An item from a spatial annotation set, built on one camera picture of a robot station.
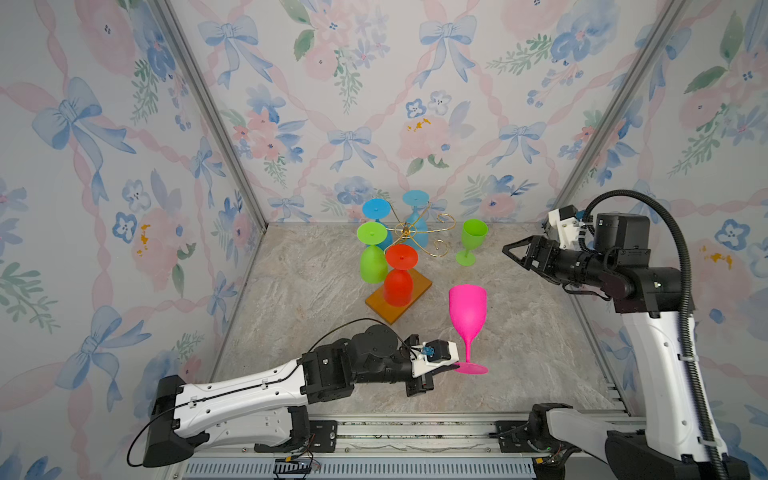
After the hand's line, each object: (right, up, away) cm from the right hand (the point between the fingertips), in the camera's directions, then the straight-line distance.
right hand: (515, 252), depth 64 cm
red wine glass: (-25, -6, +9) cm, 27 cm away
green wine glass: (+1, +6, +34) cm, 35 cm away
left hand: (-14, -21, -6) cm, 26 cm away
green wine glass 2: (-31, -2, +12) cm, 33 cm away
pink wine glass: (-10, -12, -2) cm, 16 cm away
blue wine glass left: (-29, +12, +15) cm, 35 cm away
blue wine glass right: (-18, +8, +25) cm, 32 cm away
